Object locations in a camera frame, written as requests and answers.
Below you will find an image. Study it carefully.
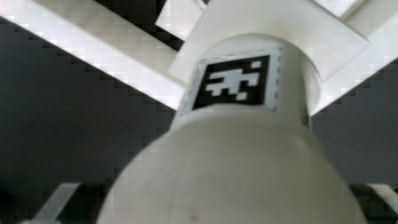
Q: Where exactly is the white lamp base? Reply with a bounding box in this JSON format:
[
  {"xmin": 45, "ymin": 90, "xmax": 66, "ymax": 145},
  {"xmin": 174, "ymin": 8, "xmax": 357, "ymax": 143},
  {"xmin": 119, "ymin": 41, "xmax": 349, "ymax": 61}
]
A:
[{"xmin": 157, "ymin": 0, "xmax": 370, "ymax": 81}]

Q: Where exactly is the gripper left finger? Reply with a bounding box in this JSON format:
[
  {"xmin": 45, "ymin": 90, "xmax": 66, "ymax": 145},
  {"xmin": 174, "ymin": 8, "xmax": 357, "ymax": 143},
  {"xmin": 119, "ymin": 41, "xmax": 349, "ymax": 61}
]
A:
[{"xmin": 20, "ymin": 183, "xmax": 80, "ymax": 224}]

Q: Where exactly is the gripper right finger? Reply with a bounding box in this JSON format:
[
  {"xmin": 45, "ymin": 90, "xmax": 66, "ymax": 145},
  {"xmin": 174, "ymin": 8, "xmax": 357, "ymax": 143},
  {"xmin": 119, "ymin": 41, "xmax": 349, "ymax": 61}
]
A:
[{"xmin": 366, "ymin": 184, "xmax": 398, "ymax": 224}]

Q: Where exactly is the white fence wall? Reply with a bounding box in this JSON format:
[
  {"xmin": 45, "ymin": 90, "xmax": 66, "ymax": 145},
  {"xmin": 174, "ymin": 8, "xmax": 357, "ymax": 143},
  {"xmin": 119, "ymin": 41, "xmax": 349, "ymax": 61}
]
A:
[
  {"xmin": 0, "ymin": 0, "xmax": 185, "ymax": 109},
  {"xmin": 311, "ymin": 0, "xmax": 398, "ymax": 114}
]

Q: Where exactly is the white right fence wall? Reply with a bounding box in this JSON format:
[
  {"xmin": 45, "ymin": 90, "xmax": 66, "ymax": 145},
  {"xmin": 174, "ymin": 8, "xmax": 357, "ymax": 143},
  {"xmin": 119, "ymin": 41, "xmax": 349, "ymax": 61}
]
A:
[{"xmin": 311, "ymin": 0, "xmax": 398, "ymax": 114}]

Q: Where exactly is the white lamp bulb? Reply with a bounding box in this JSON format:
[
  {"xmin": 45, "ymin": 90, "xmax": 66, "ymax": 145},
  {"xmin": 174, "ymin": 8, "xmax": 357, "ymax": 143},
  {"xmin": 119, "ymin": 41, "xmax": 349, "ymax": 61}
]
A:
[{"xmin": 96, "ymin": 34, "xmax": 368, "ymax": 224}]

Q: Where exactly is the white front fence wall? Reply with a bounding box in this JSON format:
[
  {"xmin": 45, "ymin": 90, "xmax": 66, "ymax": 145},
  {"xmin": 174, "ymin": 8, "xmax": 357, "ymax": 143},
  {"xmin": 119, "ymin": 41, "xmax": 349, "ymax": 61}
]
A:
[{"xmin": 0, "ymin": 0, "xmax": 185, "ymax": 109}]

